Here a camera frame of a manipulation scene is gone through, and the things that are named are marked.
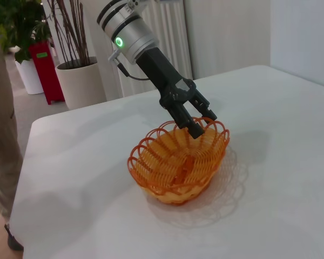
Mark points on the bare brown stem plant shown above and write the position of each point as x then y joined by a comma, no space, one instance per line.
73,32

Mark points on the person in beige trousers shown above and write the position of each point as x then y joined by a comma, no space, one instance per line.
1,121

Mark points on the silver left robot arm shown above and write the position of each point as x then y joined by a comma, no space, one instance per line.
129,29

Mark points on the green leafy plant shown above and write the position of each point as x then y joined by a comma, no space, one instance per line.
13,24

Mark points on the white plant pot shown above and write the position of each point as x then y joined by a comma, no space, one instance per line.
29,78

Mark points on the round beige plant pot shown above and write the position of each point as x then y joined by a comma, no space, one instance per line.
81,86

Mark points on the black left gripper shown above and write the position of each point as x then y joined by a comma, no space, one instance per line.
162,75

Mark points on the white ribbed radiator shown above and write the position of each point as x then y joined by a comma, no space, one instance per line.
170,40

